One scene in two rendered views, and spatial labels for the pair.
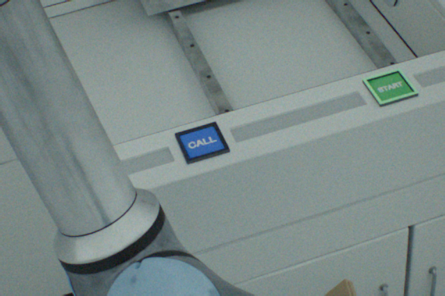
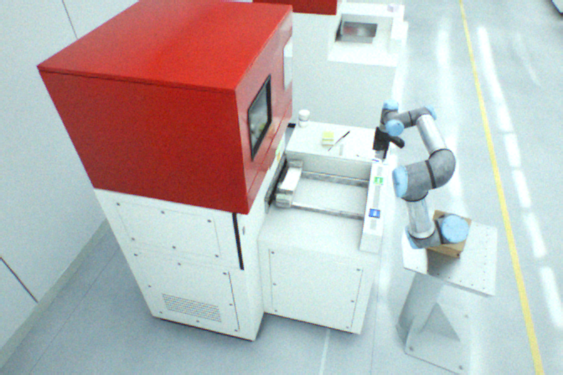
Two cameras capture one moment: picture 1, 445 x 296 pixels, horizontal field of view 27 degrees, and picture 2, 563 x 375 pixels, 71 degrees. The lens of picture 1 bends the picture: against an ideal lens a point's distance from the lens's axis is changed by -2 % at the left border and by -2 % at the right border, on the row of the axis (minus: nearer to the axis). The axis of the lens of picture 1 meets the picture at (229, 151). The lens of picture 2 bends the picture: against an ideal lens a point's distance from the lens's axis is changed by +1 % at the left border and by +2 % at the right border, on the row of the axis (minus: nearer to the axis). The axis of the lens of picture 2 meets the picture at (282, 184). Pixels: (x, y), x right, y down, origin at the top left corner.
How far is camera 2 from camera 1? 1.71 m
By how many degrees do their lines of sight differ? 43
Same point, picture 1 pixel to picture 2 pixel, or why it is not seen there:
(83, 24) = (272, 223)
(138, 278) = (448, 224)
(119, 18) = (276, 215)
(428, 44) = (350, 171)
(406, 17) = (338, 169)
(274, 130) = (377, 202)
